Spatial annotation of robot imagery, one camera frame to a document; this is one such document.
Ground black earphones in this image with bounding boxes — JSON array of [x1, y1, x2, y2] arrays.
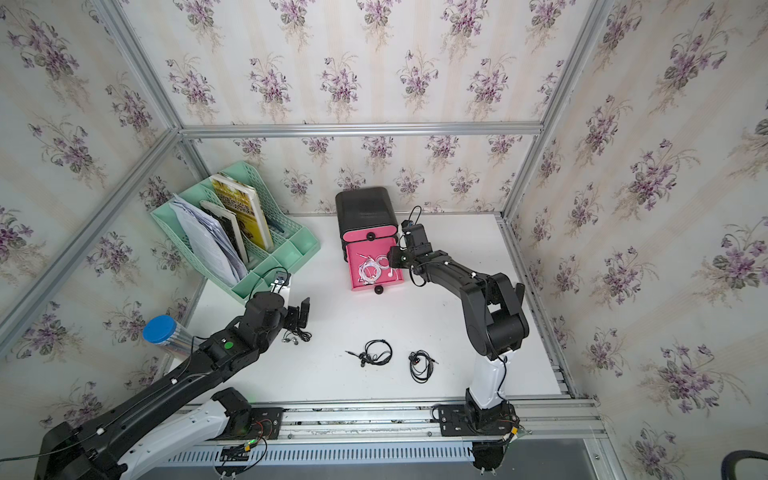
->
[[282, 329, 312, 345], [346, 339, 393, 368], [408, 350, 438, 384]]

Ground white earphones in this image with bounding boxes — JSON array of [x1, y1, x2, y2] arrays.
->
[[366, 255, 392, 281], [377, 260, 401, 282], [358, 256, 377, 285]]

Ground pink drawer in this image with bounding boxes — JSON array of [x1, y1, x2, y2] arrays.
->
[[341, 225, 397, 243], [345, 237, 404, 291]]

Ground black pink drawer cabinet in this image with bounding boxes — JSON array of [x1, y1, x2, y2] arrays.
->
[[335, 187, 398, 262]]

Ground pink top drawer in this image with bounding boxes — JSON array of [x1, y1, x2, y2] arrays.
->
[[341, 225, 397, 243]]

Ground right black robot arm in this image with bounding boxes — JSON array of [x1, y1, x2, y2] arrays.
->
[[387, 220, 530, 430]]

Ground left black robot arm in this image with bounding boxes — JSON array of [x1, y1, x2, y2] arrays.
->
[[34, 292, 310, 479]]

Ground green plastic file organizer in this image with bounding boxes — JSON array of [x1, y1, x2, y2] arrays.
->
[[151, 161, 320, 304]]

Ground white paper stack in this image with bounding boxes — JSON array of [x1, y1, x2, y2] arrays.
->
[[170, 195, 247, 287]]

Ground black stapler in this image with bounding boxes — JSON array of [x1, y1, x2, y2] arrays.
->
[[515, 283, 526, 306]]

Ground blue lid plastic jar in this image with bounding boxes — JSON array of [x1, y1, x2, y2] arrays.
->
[[142, 315, 194, 359]]

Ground yellow book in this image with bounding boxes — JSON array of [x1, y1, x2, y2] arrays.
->
[[210, 173, 274, 252]]

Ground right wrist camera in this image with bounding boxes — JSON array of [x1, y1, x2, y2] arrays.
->
[[401, 219, 419, 235]]

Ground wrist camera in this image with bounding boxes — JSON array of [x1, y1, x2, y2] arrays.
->
[[270, 270, 291, 295], [401, 219, 419, 235]]

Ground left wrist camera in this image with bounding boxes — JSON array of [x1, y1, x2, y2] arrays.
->
[[270, 270, 291, 295]]

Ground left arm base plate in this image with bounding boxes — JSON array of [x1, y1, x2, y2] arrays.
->
[[220, 407, 285, 440]]

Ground aluminium front rail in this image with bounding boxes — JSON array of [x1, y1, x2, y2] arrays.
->
[[273, 396, 608, 444]]

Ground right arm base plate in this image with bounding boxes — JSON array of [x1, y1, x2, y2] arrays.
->
[[431, 402, 520, 438]]

